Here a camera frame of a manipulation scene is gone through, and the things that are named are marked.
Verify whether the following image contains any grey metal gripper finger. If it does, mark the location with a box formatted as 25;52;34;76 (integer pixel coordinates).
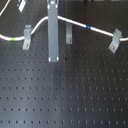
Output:
47;0;59;62

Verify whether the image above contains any white cable with coloured marks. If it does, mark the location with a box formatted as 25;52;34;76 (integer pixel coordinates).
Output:
0;15;128;43

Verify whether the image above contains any white tag top left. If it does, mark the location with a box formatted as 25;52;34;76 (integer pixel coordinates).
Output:
18;0;27;12

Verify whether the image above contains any middle grey cable clip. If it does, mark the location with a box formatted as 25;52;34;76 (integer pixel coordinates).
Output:
66;23;72;44

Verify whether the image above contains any grey cable clip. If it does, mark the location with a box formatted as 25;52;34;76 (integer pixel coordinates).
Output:
66;23;72;44
109;29;122;53
22;25;32;50

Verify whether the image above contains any left grey cable clip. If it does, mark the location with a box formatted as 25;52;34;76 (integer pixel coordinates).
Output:
22;25;32;50

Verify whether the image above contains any thin white cable top left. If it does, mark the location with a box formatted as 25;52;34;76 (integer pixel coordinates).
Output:
0;0;12;17

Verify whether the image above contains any right grey cable clip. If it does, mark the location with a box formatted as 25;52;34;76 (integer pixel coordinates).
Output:
109;29;122;53

